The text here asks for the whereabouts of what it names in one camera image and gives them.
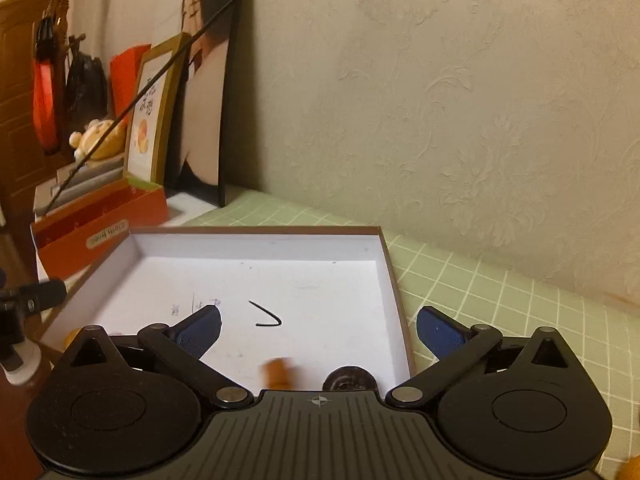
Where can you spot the black bag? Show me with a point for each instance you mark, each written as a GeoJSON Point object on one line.
{"type": "Point", "coordinates": [85, 90]}

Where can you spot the dark brown round fruit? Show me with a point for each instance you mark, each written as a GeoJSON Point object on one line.
{"type": "Point", "coordinates": [350, 379]}

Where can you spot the white plastic object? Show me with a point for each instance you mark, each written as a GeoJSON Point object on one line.
{"type": "Point", "coordinates": [20, 365]}

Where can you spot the wooden framed picture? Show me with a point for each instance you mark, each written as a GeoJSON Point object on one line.
{"type": "Point", "coordinates": [145, 125]}

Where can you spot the portrait wall poster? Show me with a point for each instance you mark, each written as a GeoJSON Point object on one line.
{"type": "Point", "coordinates": [205, 110]}

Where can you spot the wooden door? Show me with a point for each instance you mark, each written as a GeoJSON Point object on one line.
{"type": "Point", "coordinates": [15, 85]}

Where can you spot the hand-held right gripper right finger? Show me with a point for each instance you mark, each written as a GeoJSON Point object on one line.
{"type": "Point", "coordinates": [440, 335]}

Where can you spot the white shallow cardboard box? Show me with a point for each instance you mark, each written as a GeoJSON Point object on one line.
{"type": "Point", "coordinates": [310, 280]}

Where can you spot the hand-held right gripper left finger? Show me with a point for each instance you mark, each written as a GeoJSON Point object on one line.
{"type": "Point", "coordinates": [200, 332]}

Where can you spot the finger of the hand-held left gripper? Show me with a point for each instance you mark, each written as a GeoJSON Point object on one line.
{"type": "Point", "coordinates": [45, 294]}

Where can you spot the red hanging bag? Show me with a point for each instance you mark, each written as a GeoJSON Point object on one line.
{"type": "Point", "coordinates": [45, 100]}

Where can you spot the red paper bag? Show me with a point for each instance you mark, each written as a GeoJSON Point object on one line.
{"type": "Point", "coordinates": [122, 80]}

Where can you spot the stack of grey books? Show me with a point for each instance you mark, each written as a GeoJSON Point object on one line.
{"type": "Point", "coordinates": [85, 180]}

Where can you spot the orange cardboard box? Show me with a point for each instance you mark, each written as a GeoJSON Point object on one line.
{"type": "Point", "coordinates": [100, 215]}

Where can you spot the yellow plush toy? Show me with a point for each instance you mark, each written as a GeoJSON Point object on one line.
{"type": "Point", "coordinates": [102, 139]}

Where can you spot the green grid tablecloth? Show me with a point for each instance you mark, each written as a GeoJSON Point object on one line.
{"type": "Point", "coordinates": [500, 280]}

